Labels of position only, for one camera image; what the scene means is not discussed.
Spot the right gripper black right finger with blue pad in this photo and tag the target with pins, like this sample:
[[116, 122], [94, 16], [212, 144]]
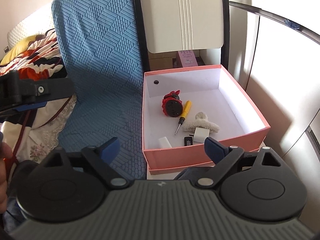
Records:
[[226, 160]]

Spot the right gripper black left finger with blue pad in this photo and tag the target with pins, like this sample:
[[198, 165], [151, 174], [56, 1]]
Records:
[[96, 161]]

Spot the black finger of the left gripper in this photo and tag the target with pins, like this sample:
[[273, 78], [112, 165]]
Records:
[[36, 94]]

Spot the small white charger cube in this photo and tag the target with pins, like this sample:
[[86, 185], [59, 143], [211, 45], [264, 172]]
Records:
[[200, 134]]

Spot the white fluffy hair clip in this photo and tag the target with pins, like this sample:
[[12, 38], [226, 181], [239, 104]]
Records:
[[201, 120]]

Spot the large white charger plug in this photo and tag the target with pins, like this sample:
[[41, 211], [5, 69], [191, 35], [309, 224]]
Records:
[[164, 143]]

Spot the person's left hand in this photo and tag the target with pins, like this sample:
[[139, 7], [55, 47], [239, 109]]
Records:
[[6, 153]]

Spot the beige lace cloth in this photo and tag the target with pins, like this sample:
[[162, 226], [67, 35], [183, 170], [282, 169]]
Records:
[[43, 136]]

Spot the red black white blanket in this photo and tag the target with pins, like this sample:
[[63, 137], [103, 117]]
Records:
[[42, 60]]

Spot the pink cardboard box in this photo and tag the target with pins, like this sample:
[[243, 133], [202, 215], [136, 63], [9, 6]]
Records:
[[220, 109]]

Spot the red black round toy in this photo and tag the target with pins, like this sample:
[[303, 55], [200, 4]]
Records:
[[172, 106]]

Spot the blue quilted sofa cover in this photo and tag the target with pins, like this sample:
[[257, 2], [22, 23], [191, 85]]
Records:
[[103, 47]]

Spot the small pink carton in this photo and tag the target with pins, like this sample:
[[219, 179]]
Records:
[[186, 58]]

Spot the white cabinet panel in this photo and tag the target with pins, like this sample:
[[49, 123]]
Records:
[[175, 25]]

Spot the yellow handled screwdriver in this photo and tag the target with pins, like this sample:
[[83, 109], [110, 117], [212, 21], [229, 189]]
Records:
[[184, 114]]

